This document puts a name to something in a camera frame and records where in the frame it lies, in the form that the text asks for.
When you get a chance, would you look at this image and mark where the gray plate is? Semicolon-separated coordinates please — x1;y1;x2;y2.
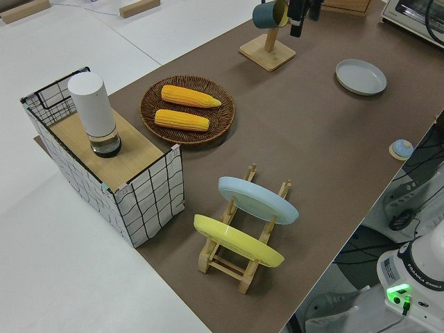
334;58;388;97

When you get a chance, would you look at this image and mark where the light blue plate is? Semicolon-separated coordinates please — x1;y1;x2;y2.
218;176;300;225

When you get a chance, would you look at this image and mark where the yellow plate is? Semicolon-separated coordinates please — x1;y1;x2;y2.
193;214;286;268

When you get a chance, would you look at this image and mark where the wooden plate rack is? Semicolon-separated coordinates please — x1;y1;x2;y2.
197;162;293;295

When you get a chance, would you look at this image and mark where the large wooden box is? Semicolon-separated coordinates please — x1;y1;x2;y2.
321;0;371;17

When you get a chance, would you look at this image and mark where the dark blue mug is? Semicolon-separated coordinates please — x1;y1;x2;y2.
252;0;291;29

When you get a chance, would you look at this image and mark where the wooden mug tree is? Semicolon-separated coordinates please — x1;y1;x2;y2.
239;13;297;73

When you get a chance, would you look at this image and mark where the white toaster oven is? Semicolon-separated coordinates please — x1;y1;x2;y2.
380;0;444;49

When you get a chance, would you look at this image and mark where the yellow corn cob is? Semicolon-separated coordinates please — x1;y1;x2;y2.
154;108;210;133
161;85;223;108

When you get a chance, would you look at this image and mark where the brown table mat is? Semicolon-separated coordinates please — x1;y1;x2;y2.
33;0;444;333

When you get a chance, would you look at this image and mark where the short wooden block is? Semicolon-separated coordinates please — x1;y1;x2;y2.
119;0;162;19

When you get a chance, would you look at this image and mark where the blue service bell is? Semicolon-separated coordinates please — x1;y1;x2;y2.
388;138;413;161

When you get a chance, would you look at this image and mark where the brown wicker basket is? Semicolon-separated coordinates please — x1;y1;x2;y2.
139;74;237;145

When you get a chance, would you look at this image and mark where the white power strip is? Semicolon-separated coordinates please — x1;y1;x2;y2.
381;178;429;218

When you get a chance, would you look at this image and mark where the white cylinder device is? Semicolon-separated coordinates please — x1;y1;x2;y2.
67;73;123;159

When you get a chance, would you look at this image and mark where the long wooden block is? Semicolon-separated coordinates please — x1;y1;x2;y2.
0;0;50;25

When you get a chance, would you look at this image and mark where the wire basket with wooden shelf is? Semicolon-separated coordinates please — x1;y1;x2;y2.
19;66;185;249

